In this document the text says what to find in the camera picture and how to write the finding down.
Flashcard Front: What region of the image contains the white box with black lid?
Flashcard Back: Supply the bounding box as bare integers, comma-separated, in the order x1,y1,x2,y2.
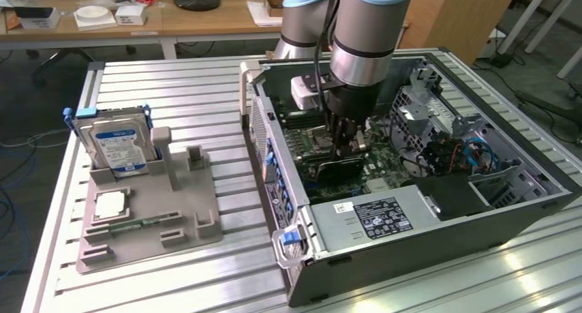
13,6,61,30

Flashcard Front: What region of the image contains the black office chair base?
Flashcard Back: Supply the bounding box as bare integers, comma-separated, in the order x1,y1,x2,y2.
512,80,582,113
25,45,137,86

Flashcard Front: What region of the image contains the blue data wire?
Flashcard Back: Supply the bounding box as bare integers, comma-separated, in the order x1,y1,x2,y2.
463,137,500,173

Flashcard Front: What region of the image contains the CPU socket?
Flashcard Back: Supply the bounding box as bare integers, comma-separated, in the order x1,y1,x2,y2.
306,125,336,151

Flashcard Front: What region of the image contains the silver CPU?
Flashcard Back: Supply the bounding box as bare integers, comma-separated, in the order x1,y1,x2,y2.
93,191,126,220

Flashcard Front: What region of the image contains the white floor cable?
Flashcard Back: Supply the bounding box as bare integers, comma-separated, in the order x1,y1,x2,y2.
0,130,69,149

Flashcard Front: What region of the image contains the black camera cable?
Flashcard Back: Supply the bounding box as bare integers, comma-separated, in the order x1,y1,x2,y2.
312,0,340,113

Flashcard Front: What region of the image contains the white round holder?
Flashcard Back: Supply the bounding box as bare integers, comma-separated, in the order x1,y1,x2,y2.
73,5,118,32

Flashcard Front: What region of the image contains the open black PC case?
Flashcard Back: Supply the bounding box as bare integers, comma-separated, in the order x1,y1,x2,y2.
237,46,577,309

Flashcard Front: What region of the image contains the blue floor cable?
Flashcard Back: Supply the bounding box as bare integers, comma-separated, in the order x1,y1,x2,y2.
0,149,39,280

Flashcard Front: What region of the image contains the graphics card with black fan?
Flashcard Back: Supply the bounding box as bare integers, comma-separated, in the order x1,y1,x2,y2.
312,156,367,191

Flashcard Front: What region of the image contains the white frame table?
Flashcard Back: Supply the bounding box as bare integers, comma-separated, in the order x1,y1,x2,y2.
495,0,582,79

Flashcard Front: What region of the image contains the black floor box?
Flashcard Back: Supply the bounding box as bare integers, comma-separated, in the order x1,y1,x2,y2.
488,53,515,69

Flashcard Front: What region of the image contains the grey power supply unit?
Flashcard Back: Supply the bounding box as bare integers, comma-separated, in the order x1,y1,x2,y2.
308,185,443,253

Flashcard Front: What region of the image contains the wooden desk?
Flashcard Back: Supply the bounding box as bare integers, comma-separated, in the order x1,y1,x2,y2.
0,0,284,60

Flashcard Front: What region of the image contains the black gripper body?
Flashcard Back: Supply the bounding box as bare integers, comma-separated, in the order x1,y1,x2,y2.
324,83,380,120

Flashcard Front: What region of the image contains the small white box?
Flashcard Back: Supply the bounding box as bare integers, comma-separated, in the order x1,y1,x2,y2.
113,4,149,27

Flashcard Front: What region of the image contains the hard disk in blue carrier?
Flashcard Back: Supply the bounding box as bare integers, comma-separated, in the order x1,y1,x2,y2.
61,103,162,179

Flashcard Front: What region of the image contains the green RAM stick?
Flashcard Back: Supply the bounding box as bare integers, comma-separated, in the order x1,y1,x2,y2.
106,217,172,233

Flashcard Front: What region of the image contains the grey parts rack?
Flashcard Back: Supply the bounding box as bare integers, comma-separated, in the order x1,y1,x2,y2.
74,127,224,275

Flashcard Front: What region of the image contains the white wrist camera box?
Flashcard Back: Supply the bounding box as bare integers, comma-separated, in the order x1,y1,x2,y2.
289,74,330,111

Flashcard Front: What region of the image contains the white paper stack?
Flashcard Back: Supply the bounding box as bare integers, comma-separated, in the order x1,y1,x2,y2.
246,0,284,27

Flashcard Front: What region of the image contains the wooden cabinet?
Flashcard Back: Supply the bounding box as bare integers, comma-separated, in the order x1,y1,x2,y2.
399,0,523,67

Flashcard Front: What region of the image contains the green motherboard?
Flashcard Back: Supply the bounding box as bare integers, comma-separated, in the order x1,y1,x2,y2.
272,101,419,205

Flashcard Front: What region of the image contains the metal disk bay cage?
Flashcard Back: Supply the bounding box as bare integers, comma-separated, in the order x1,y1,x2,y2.
391,59,457,130

